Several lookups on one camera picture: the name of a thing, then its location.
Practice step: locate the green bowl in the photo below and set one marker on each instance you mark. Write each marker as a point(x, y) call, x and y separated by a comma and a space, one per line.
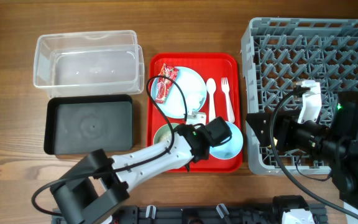
point(157, 135)

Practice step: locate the black plastic tray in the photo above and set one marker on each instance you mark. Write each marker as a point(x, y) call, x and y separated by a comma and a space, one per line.
point(82, 124)

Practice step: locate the white plastic spoon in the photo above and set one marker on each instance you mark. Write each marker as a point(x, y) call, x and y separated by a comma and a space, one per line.
point(211, 88)

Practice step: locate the clear plastic waste bin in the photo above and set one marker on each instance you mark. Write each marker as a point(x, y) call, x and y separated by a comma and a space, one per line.
point(89, 63)

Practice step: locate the yellow plastic cup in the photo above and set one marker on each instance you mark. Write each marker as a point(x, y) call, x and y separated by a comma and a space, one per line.
point(275, 141)

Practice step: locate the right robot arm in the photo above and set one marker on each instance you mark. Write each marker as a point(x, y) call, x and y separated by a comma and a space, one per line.
point(337, 144)

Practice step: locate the red serving tray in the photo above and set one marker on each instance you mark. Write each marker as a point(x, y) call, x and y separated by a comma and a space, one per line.
point(207, 65)

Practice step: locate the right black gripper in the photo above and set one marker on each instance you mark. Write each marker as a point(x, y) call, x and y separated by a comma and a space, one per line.
point(288, 119)

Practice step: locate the white plastic fork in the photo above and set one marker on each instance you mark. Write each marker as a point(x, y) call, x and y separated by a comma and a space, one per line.
point(229, 109)

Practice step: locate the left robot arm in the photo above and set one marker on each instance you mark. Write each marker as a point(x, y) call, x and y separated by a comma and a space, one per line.
point(94, 188)

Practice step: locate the light blue bowl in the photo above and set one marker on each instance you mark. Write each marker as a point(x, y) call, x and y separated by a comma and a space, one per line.
point(230, 149)

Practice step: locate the grey dishwasher rack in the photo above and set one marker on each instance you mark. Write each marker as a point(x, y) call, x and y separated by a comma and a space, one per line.
point(277, 52)

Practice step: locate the red snack wrapper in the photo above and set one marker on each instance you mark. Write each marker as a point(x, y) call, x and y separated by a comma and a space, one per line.
point(164, 84)

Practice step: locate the white napkin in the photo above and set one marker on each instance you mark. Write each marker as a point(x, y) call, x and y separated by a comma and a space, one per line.
point(194, 101)

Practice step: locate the light blue plate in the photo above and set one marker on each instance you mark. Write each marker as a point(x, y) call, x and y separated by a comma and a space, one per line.
point(189, 81)

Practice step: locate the white rice pile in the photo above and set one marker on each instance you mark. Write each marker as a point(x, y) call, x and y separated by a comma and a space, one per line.
point(166, 135)

